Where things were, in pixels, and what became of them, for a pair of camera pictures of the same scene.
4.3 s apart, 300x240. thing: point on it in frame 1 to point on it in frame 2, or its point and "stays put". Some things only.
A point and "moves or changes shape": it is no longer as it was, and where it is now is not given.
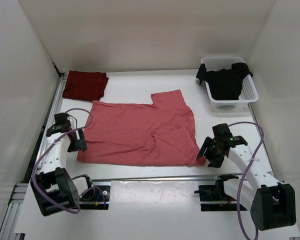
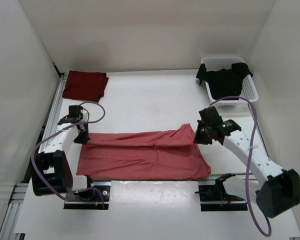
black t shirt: (225, 84) stays put
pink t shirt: (161, 134) moves or changes shape
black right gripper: (214, 162) to (198, 138)
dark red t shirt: (85, 85) stays put
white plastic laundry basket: (249, 92) stays put
